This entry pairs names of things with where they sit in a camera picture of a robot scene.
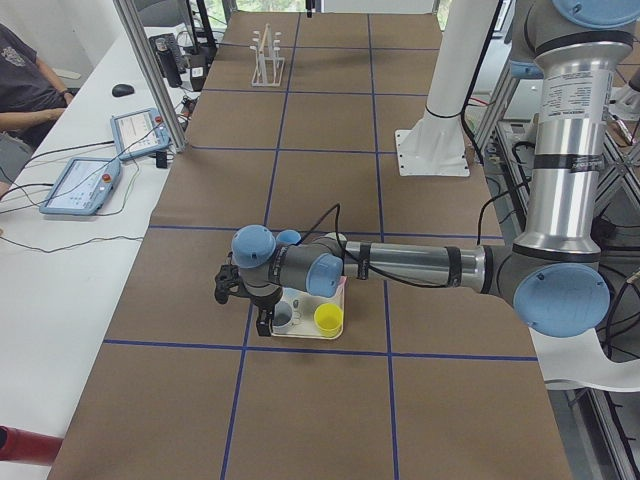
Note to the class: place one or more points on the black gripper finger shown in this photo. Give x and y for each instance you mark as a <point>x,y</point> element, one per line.
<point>263,327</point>

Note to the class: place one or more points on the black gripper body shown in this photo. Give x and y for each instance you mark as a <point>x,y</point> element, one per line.
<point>263,305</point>

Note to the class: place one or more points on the yellow plastic cup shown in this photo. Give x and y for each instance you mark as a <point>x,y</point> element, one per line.
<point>328,319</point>

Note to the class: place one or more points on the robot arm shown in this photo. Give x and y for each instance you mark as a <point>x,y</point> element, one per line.
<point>549,274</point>

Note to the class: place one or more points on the grey plastic cup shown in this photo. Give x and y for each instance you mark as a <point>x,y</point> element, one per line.
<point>285,318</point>

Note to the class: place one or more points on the blue plastic cup far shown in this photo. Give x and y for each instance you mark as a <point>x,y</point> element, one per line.
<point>288,237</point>

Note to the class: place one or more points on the cream plastic tray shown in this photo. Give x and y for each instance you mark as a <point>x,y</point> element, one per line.
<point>302,315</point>

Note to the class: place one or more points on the far blue teach pendant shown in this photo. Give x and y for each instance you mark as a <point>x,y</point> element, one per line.
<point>139,133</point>

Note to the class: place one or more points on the blue teach pendant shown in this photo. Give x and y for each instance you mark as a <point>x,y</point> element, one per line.
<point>139,133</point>
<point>82,187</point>

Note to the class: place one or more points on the near blue teach pendant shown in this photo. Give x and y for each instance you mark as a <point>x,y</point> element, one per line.
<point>82,187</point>

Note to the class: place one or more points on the black computer mouse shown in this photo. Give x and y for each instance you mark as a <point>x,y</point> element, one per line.
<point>122,90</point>

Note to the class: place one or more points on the red cylinder object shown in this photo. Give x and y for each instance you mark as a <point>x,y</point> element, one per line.
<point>26,447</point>

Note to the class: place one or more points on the seated person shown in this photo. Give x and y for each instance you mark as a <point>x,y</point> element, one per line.
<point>33,96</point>

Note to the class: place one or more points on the white chair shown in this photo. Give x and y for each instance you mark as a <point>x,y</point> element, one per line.
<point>579,362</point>

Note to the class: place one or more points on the white wire cup rack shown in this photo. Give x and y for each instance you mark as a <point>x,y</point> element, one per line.
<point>269,63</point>

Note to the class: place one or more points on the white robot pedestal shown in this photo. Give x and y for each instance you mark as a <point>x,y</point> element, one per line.
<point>435,145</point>

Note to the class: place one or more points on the aluminium frame post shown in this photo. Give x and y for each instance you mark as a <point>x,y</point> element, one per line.
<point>146,59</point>

